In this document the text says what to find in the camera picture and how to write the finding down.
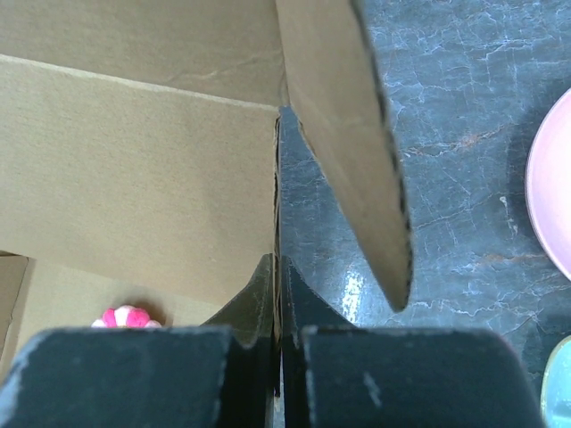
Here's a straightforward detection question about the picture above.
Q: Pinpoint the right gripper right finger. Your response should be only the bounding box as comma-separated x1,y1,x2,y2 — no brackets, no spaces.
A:
280,259,542,427

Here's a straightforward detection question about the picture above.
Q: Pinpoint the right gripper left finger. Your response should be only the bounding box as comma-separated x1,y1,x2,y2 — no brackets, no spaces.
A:
1,255,275,427

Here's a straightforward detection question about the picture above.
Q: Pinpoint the pink flower toy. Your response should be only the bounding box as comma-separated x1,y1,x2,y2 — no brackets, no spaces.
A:
91,305,161,329

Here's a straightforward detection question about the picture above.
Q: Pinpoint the large cardboard box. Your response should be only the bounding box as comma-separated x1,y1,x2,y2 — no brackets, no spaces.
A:
1,1,412,371

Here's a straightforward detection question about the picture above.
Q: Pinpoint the mint rectangular plate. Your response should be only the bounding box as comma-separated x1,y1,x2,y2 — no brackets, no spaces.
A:
540,336,571,428

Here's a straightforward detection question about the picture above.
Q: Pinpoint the pink round plate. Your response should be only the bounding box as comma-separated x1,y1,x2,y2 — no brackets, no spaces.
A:
525,92,570,277

